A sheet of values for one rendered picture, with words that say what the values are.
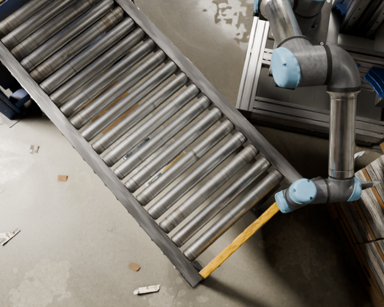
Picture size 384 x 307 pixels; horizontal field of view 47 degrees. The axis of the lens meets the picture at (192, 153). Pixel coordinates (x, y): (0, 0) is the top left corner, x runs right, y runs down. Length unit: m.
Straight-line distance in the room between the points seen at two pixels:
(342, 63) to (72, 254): 1.69
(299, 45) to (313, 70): 0.09
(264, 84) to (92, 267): 1.31
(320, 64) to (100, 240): 1.55
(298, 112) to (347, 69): 1.02
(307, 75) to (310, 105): 1.08
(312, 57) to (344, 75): 0.10
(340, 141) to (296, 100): 1.01
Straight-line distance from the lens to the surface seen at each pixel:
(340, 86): 1.33
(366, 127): 2.38
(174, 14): 2.78
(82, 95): 1.73
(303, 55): 1.29
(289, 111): 2.31
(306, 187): 1.37
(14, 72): 1.85
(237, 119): 1.64
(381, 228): 1.98
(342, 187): 1.42
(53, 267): 2.46
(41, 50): 1.86
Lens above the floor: 2.34
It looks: 75 degrees down
